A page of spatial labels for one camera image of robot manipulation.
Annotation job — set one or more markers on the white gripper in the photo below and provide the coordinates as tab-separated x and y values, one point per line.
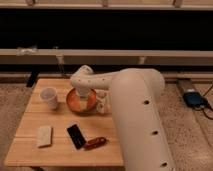
102	106

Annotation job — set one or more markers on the orange ceramic bowl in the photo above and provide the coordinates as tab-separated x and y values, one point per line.
80	105

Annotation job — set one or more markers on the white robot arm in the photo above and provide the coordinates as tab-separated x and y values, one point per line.
133	93

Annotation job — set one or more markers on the red brown pocket knife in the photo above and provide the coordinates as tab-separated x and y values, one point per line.
94	143

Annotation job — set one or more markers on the black smartphone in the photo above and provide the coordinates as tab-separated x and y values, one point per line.
76	136

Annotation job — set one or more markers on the white plastic cup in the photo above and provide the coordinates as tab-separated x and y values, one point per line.
49	96

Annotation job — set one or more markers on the wooden table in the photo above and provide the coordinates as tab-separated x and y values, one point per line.
62	153

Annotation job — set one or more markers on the white sponge block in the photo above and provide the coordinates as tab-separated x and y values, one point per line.
44	136

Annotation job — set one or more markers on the blue power box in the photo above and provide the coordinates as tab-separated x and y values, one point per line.
194	99

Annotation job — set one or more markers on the wooden wall rail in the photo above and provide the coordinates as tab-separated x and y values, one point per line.
106	57

